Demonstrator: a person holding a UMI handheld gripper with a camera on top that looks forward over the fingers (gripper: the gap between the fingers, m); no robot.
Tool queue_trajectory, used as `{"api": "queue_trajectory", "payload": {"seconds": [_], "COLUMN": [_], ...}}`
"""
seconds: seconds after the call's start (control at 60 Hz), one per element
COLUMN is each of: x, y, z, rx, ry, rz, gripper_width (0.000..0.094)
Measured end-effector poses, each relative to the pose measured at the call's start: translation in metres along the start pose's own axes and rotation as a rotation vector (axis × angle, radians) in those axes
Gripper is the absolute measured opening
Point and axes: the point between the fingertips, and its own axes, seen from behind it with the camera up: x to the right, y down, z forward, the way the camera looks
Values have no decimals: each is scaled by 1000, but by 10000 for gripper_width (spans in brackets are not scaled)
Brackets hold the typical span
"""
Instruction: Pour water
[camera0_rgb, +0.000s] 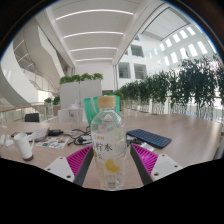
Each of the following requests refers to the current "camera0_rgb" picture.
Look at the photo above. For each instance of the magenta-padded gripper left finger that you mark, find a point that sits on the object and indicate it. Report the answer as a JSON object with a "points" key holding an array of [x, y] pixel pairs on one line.
{"points": [[78, 161]]}

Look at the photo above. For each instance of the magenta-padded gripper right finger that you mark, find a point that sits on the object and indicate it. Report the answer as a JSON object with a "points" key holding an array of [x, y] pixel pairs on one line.
{"points": [[148, 160]]}

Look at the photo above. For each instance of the clear drink bottle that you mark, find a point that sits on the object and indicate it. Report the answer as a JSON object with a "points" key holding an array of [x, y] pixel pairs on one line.
{"points": [[108, 146]]}

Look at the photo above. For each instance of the clear plastic packet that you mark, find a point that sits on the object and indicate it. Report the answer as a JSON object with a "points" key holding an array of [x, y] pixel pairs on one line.
{"points": [[147, 147]]}

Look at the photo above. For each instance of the colourful sticker sheet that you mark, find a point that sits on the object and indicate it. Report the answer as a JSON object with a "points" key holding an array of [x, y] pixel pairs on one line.
{"points": [[52, 142]]}

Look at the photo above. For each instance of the black power brick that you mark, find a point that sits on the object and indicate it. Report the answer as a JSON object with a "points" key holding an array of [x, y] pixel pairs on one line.
{"points": [[55, 132]]}

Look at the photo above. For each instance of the clear shaker bottle, white lid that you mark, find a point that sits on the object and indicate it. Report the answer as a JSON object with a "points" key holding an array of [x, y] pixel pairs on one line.
{"points": [[74, 116]]}

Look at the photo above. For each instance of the open paperback book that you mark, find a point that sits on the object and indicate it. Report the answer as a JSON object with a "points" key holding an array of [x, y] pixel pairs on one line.
{"points": [[40, 134]]}

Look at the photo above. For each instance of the white chair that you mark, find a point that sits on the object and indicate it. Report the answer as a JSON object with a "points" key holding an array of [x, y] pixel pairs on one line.
{"points": [[63, 115]]}

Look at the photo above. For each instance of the green tote bag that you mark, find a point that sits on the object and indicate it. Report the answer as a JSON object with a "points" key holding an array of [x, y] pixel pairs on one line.
{"points": [[89, 110]]}

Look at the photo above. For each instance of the white ceramic mug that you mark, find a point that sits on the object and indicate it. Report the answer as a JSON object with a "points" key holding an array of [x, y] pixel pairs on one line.
{"points": [[24, 145]]}

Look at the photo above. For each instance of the small potted shrubs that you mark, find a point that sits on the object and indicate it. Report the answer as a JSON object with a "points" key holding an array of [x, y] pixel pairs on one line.
{"points": [[56, 101]]}

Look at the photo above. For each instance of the black chair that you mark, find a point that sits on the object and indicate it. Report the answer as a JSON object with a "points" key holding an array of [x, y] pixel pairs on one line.
{"points": [[32, 117]]}

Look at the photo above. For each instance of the white computer mouse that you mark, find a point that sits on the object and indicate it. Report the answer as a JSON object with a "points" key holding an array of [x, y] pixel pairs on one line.
{"points": [[9, 142]]}

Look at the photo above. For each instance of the white plug adapter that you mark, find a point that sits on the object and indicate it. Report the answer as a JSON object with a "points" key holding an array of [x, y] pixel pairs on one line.
{"points": [[2, 140]]}

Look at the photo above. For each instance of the row of potted trees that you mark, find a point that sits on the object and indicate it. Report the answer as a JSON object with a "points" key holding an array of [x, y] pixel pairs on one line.
{"points": [[186, 83]]}

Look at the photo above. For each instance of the ceiling light strips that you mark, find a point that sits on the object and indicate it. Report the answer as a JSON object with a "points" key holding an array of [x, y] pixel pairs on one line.
{"points": [[93, 33]]}

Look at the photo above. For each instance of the white planter wall with greenery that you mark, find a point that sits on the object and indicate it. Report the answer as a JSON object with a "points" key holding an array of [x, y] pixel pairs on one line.
{"points": [[80, 91]]}

